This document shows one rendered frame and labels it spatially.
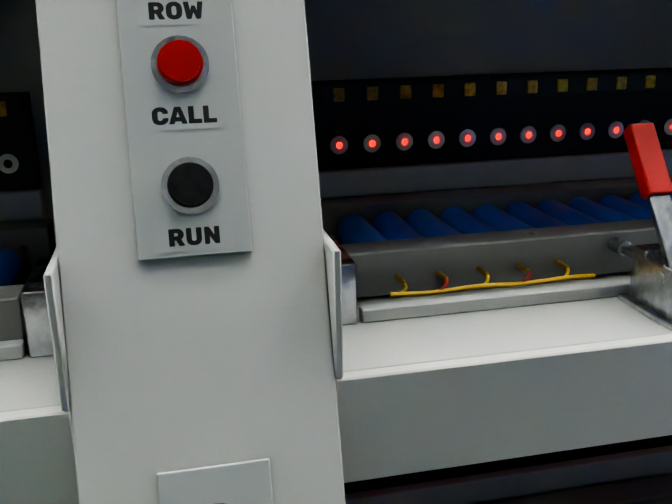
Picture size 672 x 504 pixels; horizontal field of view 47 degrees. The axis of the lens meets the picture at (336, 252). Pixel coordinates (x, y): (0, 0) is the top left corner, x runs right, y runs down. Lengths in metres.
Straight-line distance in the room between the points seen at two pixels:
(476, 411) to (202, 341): 0.11
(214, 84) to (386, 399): 0.13
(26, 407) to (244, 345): 0.08
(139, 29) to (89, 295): 0.09
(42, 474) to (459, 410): 0.16
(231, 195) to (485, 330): 0.13
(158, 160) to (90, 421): 0.09
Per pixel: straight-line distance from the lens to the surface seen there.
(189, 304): 0.28
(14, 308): 0.33
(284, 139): 0.28
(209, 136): 0.28
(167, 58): 0.28
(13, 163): 0.46
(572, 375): 0.32
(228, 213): 0.28
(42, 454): 0.29
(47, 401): 0.30
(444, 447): 0.32
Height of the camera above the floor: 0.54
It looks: 1 degrees down
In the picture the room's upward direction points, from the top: 5 degrees counter-clockwise
